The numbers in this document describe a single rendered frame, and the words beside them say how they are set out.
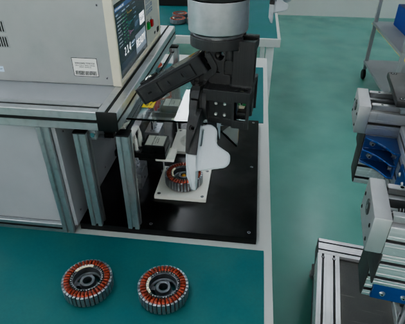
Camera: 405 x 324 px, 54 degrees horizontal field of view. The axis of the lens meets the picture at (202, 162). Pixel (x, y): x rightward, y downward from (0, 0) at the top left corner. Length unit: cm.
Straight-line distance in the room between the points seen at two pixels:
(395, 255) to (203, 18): 61
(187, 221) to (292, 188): 149
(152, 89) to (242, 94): 13
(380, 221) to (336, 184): 178
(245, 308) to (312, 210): 150
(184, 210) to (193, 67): 65
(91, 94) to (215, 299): 54
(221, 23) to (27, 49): 64
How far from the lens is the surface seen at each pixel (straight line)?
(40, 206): 112
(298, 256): 208
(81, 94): 96
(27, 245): 113
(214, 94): 51
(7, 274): 108
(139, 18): 113
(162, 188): 117
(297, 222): 226
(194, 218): 108
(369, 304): 171
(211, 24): 48
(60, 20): 98
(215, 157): 53
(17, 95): 101
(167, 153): 113
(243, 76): 51
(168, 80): 54
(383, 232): 84
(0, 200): 117
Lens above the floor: 150
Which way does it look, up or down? 34 degrees down
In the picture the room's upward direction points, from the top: straight up
